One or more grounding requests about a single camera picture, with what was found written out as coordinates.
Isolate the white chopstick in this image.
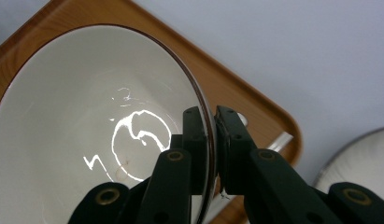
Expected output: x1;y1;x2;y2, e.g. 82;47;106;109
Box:
207;131;294;224

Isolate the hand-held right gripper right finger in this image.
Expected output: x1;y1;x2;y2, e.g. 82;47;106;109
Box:
215;105;258;196

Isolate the white bowl with brown rim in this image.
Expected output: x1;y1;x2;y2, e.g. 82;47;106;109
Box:
0;23;218;224

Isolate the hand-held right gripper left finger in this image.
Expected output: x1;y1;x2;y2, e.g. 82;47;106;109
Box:
170;105;210;196

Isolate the brown wooden tray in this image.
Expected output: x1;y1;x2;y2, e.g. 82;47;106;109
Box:
0;0;303;224

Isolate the white table mat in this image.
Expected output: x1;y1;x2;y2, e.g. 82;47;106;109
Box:
0;0;384;188

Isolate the white plate with dark rim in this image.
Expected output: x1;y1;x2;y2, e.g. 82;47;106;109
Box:
312;125;384;200

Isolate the white ceramic spoon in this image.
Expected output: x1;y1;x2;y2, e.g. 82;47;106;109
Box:
236;111;249;128

